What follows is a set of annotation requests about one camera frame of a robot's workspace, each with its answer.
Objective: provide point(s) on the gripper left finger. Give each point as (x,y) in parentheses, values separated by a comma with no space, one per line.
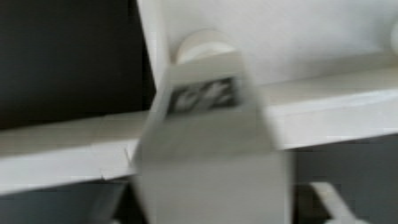
(72,204)

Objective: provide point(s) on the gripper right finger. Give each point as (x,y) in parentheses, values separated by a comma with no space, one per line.
(321,207)

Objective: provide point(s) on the white table leg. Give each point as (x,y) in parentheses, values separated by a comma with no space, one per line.
(214,174)

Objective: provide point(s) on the white square tabletop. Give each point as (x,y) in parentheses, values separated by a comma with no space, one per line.
(317,42)

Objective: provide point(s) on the white front fence bar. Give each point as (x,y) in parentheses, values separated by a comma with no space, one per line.
(326,109)

